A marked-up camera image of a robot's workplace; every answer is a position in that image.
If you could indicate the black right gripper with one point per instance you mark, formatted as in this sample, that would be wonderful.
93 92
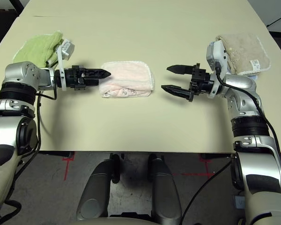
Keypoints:
202 80

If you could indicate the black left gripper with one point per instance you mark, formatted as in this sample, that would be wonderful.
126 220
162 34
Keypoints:
72 78

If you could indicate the pink terry towel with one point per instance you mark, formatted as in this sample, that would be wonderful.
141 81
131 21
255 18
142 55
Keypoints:
128 75

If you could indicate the green folded towel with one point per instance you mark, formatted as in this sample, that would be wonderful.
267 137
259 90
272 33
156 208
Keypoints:
37 48

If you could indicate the beige folded towel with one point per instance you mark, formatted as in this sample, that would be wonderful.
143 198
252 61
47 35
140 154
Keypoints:
246 51

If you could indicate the light blue folded towel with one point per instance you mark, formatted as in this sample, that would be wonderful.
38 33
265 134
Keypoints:
254 77

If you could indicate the black foam floor mat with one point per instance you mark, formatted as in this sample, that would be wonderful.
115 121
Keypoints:
0 28

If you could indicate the grey right robot leg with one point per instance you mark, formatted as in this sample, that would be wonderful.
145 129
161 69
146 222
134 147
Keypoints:
165 189

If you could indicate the grey robot leg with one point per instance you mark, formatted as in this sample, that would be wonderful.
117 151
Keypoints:
93 189
165 189

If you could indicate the grey left robot leg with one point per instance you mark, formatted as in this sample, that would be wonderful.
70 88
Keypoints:
93 189

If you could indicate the small grey floor box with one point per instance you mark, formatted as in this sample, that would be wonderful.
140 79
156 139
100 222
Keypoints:
239 202

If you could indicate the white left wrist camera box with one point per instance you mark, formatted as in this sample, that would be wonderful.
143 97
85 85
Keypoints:
66 48

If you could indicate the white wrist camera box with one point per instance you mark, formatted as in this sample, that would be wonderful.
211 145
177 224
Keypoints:
66 48
219 56

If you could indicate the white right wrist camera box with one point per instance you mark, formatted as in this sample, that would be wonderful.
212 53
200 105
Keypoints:
219 56

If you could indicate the black metal frame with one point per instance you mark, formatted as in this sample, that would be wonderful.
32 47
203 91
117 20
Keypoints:
19 5
276 14

